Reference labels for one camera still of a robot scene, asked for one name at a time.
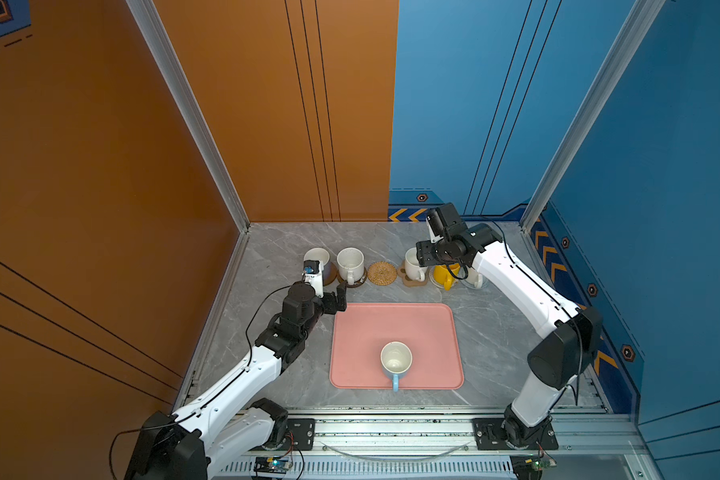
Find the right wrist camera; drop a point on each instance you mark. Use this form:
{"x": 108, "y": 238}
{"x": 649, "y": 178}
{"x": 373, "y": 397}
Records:
{"x": 434, "y": 225}

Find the right circuit board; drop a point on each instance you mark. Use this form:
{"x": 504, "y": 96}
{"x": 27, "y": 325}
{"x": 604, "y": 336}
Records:
{"x": 531, "y": 468}

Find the cork paw print coaster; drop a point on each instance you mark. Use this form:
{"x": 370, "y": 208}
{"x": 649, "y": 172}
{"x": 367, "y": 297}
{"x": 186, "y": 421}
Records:
{"x": 406, "y": 280}

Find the woven rattan round coaster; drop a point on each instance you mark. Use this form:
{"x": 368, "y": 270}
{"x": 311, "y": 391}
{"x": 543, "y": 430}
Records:
{"x": 382, "y": 273}

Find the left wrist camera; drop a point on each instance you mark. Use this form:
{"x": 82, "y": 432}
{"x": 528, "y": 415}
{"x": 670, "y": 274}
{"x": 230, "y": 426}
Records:
{"x": 312, "y": 274}

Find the aluminium corner post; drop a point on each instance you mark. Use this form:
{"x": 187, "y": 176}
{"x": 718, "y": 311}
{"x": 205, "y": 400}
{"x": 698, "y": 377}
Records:
{"x": 152, "y": 29}
{"x": 628, "y": 40}

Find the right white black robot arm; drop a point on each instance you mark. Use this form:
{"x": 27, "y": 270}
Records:
{"x": 569, "y": 335}

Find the white mug red inside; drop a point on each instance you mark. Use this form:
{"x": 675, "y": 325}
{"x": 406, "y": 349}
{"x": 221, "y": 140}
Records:
{"x": 474, "y": 279}

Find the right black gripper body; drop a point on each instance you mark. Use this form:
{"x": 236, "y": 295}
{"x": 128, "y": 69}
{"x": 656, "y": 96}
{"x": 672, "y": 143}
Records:
{"x": 432, "y": 253}

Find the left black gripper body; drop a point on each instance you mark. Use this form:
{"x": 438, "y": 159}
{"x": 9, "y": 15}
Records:
{"x": 324, "y": 305}

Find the matte brown wooden coaster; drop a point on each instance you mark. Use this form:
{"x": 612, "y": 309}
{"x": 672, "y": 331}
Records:
{"x": 329, "y": 274}

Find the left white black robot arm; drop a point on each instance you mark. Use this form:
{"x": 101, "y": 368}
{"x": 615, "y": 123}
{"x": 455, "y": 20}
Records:
{"x": 201, "y": 437}

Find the purple mug white inside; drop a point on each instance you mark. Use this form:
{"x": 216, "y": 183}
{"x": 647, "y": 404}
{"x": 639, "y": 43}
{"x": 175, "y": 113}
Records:
{"x": 318, "y": 254}

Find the left aluminium corner post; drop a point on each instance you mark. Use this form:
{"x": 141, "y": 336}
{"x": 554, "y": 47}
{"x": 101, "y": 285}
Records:
{"x": 152, "y": 29}

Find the glossy dark wooden coaster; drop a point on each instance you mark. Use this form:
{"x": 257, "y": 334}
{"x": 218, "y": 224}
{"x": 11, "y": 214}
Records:
{"x": 355, "y": 283}

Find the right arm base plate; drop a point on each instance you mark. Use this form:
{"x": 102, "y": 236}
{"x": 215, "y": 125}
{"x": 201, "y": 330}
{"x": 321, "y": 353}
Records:
{"x": 494, "y": 433}

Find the white mug blue handle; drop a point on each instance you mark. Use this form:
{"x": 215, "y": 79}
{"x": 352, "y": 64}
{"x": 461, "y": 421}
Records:
{"x": 396, "y": 360}

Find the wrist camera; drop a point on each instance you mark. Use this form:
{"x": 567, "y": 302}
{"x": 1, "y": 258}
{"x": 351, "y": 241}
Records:
{"x": 434, "y": 225}
{"x": 312, "y": 274}

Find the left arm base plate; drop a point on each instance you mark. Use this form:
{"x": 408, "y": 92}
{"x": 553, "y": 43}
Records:
{"x": 299, "y": 430}

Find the right aluminium corner post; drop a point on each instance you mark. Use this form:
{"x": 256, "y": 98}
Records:
{"x": 628, "y": 40}

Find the yellow mug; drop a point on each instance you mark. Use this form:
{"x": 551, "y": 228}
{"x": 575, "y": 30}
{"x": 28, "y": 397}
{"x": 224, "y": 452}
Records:
{"x": 446, "y": 276}

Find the pink rectangular tray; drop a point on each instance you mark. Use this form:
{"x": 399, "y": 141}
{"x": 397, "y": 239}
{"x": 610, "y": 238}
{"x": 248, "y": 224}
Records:
{"x": 427, "y": 329}

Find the left green circuit board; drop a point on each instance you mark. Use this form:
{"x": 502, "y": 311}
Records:
{"x": 272, "y": 467}

